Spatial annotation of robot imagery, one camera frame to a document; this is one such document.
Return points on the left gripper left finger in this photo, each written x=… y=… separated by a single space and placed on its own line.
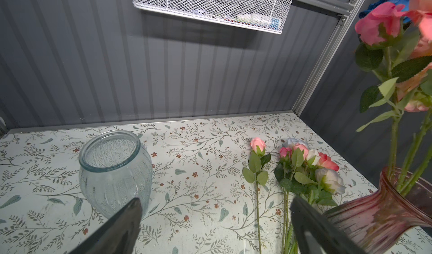
x=118 y=235

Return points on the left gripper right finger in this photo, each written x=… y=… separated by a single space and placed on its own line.
x=315 y=234

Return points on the pink ribbed glass vase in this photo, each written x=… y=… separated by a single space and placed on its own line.
x=377 y=221

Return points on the clear ribbed glass vase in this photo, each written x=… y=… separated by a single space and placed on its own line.
x=114 y=169

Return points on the light pink rosebud stem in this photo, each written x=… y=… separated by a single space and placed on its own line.
x=257 y=175

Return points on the magenta pink artificial rose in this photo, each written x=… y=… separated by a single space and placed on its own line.
x=379 y=31

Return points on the bunch of artificial roses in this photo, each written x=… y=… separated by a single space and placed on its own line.
x=310 y=174

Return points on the items in white basket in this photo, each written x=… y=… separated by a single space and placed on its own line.
x=257 y=20

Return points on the white wire mesh basket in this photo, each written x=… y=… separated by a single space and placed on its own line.
x=182 y=8

